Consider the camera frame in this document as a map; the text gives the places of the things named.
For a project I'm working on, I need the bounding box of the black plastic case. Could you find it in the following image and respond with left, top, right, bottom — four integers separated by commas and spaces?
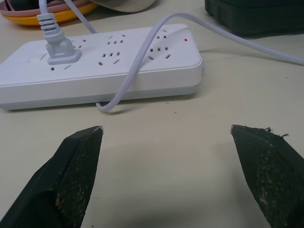
204, 0, 304, 37

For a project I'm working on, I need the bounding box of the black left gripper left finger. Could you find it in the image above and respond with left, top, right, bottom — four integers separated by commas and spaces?
0, 125, 105, 228

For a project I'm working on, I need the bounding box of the yellow plate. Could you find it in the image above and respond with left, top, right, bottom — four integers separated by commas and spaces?
1, 1, 99, 26

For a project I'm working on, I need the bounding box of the grey power plug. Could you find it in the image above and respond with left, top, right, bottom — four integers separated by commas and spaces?
36, 13, 82, 66

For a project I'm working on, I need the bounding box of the white power strip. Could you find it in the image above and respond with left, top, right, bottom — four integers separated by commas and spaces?
0, 23, 204, 111

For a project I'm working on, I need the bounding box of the pink plate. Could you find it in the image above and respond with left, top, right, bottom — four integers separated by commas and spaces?
0, 0, 90, 18

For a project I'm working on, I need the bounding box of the white power cable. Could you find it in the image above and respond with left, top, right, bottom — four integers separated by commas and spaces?
95, 12, 304, 114

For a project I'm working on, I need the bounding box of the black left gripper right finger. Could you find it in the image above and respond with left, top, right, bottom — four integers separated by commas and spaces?
230, 124, 304, 228

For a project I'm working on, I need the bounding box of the beige cap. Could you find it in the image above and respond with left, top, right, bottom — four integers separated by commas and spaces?
91, 0, 157, 13

